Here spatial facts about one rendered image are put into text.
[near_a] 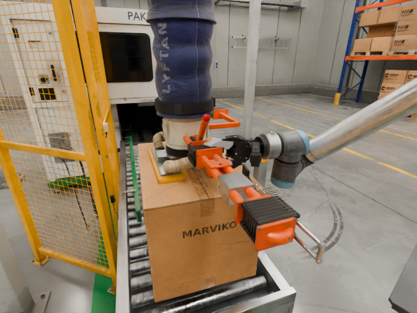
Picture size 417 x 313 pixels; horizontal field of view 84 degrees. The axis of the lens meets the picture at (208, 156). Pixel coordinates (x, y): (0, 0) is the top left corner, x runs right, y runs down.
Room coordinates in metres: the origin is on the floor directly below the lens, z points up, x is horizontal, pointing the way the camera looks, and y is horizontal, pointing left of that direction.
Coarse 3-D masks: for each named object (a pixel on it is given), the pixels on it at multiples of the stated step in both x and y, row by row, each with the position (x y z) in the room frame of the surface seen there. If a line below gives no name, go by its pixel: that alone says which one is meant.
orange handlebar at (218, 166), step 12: (228, 120) 1.12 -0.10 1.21; (204, 156) 0.63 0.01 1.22; (216, 156) 0.63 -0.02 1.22; (216, 168) 0.55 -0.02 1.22; (228, 168) 0.55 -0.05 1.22; (216, 180) 0.51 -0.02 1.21; (252, 192) 0.43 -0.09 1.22; (288, 228) 0.32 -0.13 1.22; (276, 240) 0.30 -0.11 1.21; (288, 240) 0.30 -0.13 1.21
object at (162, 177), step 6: (150, 150) 0.99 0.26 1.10; (150, 156) 0.93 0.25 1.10; (156, 156) 0.91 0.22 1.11; (156, 162) 0.85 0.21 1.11; (162, 162) 0.85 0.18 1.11; (156, 168) 0.80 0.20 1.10; (162, 168) 0.79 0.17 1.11; (156, 174) 0.76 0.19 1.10; (162, 174) 0.74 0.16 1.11; (168, 174) 0.75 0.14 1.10; (174, 174) 0.76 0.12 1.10; (180, 174) 0.76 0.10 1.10; (162, 180) 0.72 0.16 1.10; (168, 180) 0.72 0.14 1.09; (174, 180) 0.73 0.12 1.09; (180, 180) 0.74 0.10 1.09
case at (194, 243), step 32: (160, 192) 0.66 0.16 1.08; (192, 192) 0.66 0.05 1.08; (160, 224) 0.58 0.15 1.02; (192, 224) 0.61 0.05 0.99; (224, 224) 0.64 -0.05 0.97; (160, 256) 0.58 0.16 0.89; (192, 256) 0.61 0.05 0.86; (224, 256) 0.64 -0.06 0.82; (256, 256) 0.68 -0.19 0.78; (160, 288) 0.57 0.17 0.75; (192, 288) 0.61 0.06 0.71
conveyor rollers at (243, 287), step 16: (128, 176) 1.80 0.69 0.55; (128, 208) 1.35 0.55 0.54; (128, 224) 1.18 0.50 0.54; (144, 224) 1.20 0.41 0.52; (144, 240) 1.03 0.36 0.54; (144, 256) 0.94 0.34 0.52; (224, 288) 0.73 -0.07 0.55; (240, 288) 0.73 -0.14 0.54; (256, 288) 0.75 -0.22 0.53; (144, 304) 0.68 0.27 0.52; (176, 304) 0.66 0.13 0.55; (192, 304) 0.66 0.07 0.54; (208, 304) 0.68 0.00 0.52
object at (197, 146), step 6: (192, 144) 0.70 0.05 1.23; (198, 144) 0.71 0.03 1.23; (192, 150) 0.64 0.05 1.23; (198, 150) 0.63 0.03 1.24; (204, 150) 0.64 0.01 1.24; (210, 150) 0.64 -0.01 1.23; (216, 150) 0.65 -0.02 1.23; (222, 150) 0.66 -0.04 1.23; (192, 156) 0.67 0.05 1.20; (198, 156) 0.63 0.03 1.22; (210, 156) 0.64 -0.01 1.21; (222, 156) 0.67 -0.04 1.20; (192, 162) 0.64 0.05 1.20; (198, 162) 0.63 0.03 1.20; (198, 168) 0.63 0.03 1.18
